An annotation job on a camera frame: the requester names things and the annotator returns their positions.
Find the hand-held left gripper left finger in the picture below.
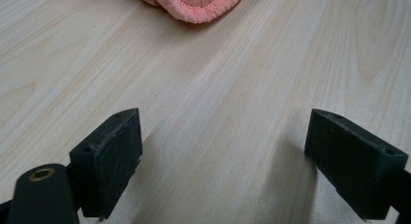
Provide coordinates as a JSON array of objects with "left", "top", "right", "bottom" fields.
[{"left": 66, "top": 108, "right": 144, "bottom": 221}]

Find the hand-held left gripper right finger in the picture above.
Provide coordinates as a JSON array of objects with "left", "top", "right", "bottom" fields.
[{"left": 303, "top": 108, "right": 409, "bottom": 221}]

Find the pink quilted fabric garment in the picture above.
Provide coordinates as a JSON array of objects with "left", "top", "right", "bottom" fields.
[{"left": 129, "top": 0, "right": 249, "bottom": 25}]

